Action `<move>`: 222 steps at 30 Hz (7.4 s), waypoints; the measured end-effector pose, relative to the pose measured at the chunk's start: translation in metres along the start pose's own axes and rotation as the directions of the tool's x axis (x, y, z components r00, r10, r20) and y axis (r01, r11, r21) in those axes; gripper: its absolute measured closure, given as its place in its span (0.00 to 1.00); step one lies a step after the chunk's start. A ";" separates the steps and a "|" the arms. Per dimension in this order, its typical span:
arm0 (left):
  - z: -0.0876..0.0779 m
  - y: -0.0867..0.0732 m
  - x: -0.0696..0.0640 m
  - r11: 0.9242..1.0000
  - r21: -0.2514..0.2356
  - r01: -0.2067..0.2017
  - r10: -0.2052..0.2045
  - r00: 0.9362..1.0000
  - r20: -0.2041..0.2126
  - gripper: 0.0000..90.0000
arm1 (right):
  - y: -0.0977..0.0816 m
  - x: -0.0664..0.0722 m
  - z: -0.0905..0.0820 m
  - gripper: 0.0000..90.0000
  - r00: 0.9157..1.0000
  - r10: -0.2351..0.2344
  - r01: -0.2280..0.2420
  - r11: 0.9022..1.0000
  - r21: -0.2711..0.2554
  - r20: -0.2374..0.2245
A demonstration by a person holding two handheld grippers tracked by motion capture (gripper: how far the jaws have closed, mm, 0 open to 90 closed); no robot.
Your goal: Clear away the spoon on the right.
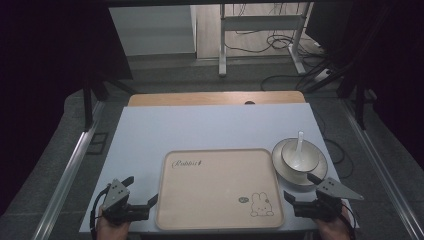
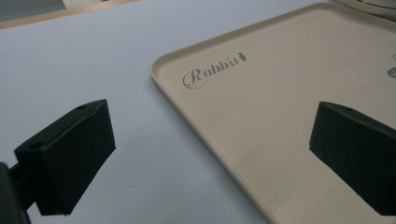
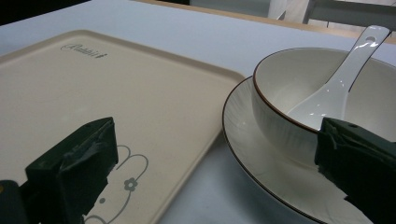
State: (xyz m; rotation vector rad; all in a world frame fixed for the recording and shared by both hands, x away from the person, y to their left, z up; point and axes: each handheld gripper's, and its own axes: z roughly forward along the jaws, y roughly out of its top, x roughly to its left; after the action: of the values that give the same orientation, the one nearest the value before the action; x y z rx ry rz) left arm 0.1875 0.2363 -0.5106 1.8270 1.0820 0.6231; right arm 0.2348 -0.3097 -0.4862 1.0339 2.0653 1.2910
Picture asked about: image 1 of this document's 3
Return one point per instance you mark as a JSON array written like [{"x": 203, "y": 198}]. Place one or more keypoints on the white ceramic spoon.
[{"x": 299, "y": 143}]

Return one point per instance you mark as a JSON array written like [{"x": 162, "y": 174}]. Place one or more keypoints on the person's right hand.
[{"x": 333, "y": 230}]

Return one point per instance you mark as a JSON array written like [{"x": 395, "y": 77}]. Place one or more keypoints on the dark floor socket panel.
[{"x": 96, "y": 143}]

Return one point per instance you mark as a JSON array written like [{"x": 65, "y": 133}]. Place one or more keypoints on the beige tray with rabbit print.
[{"x": 216, "y": 190}]

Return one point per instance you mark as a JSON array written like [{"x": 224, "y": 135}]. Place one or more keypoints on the black metal stand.
[
  {"x": 87, "y": 106},
  {"x": 360, "y": 103}
]

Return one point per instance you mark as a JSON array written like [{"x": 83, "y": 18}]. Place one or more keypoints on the white board sheet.
[{"x": 186, "y": 130}]

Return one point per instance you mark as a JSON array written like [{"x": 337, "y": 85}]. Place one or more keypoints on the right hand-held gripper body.
[{"x": 328, "y": 200}]

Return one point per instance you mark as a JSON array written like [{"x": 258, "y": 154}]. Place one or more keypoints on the white cabinet panel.
[{"x": 153, "y": 31}]

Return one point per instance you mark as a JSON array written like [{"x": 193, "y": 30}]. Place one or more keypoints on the white power strip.
[{"x": 322, "y": 74}]

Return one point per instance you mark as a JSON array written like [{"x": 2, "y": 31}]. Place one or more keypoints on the white bowl with spoon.
[{"x": 281, "y": 166}]

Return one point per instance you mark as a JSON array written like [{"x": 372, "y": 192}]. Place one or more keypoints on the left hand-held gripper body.
[{"x": 116, "y": 200}]

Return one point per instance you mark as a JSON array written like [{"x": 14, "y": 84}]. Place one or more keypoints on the white metal desk frame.
[{"x": 260, "y": 22}]

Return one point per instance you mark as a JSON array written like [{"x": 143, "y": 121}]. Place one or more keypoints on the aluminium rail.
[
  {"x": 66, "y": 176},
  {"x": 383, "y": 173}
]

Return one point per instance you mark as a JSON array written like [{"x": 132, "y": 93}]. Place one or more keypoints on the person's left hand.
[{"x": 111, "y": 230}]

